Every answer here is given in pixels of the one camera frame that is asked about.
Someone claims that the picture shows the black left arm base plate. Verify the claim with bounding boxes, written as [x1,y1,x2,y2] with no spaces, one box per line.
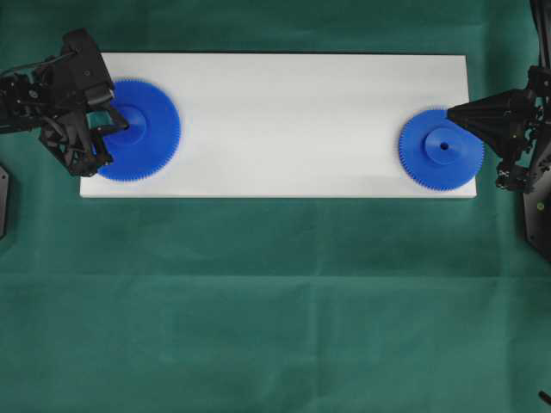
[0,166,9,238]

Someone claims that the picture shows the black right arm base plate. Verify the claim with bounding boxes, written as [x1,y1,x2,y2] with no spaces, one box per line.
[523,140,550,261]

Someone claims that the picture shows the small blue gear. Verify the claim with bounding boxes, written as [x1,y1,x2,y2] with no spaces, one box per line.
[397,108,485,191]

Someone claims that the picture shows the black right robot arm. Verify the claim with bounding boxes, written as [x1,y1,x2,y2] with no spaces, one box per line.
[447,1,550,194]

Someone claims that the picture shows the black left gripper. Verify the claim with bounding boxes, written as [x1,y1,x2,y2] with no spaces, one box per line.
[37,28,129,177]

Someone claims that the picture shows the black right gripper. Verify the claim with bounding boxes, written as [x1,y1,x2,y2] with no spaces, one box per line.
[447,65,550,192]

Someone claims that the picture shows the white rectangular board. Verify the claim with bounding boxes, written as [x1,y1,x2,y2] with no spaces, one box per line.
[80,52,469,198]

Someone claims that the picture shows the large blue gear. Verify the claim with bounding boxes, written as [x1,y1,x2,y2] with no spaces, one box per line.
[98,78,182,182]

